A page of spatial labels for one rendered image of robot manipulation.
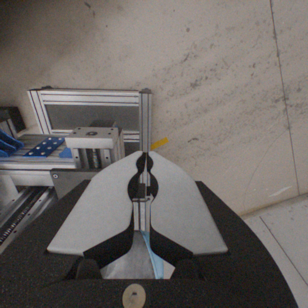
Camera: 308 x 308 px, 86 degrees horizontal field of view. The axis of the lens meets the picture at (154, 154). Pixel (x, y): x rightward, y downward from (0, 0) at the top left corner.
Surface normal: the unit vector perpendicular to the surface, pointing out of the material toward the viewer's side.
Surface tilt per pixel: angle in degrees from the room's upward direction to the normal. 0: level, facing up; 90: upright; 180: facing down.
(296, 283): 90
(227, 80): 0
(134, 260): 66
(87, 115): 0
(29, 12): 0
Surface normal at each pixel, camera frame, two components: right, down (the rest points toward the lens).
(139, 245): 0.15, -0.79
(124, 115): 0.01, 0.49
